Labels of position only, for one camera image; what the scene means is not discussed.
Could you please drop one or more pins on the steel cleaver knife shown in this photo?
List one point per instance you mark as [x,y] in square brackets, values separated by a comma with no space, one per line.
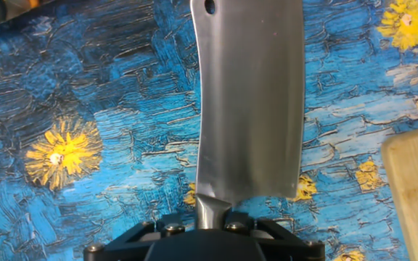
[252,108]

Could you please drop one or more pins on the starry night print tablecloth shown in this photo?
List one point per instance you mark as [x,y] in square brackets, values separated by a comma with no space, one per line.
[103,108]

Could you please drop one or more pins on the bamboo cutting board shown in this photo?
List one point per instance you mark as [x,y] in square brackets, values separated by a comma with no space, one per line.
[417,195]

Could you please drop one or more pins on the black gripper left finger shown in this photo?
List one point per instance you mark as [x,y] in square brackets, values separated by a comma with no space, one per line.
[122,243]

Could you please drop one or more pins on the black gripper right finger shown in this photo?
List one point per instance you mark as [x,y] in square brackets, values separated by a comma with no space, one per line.
[289,246]

